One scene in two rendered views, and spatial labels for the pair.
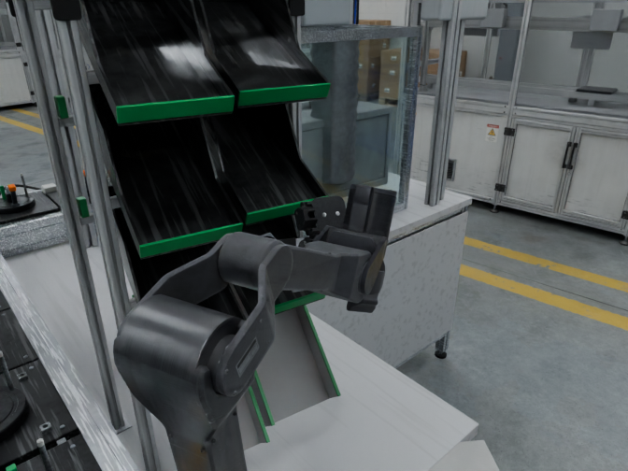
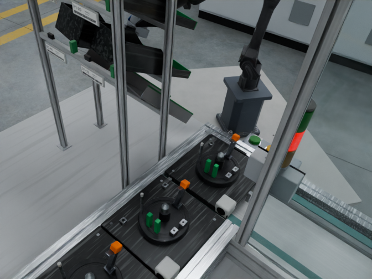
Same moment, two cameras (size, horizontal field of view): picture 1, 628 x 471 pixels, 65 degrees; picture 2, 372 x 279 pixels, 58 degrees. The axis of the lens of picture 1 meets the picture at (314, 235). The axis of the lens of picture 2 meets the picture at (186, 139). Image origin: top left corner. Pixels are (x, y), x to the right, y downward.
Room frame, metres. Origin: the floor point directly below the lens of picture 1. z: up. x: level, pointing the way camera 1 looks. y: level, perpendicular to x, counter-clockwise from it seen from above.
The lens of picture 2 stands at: (0.74, 1.06, 1.77)
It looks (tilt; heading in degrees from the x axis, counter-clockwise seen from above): 44 degrees down; 255
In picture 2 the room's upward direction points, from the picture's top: 7 degrees clockwise
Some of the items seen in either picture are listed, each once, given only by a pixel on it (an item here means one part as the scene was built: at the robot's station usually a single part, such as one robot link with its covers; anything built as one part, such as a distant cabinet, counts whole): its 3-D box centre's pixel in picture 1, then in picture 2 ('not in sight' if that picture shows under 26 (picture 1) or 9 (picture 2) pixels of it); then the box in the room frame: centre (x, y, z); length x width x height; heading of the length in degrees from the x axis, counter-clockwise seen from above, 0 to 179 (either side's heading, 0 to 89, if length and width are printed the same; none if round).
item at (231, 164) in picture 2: not in sight; (217, 168); (0.44, 0.40, 0.98); 0.14 x 0.14 x 0.02
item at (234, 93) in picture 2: not in sight; (242, 107); (0.26, 0.08, 0.96); 0.15 x 0.15 x 0.20; 6
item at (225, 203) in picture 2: not in sight; (225, 206); (0.45, 0.54, 0.97); 0.05 x 0.05 x 0.04; 41
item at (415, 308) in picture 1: (324, 294); not in sight; (1.91, -0.05, 0.43); 1.11 x 0.68 x 0.86; 131
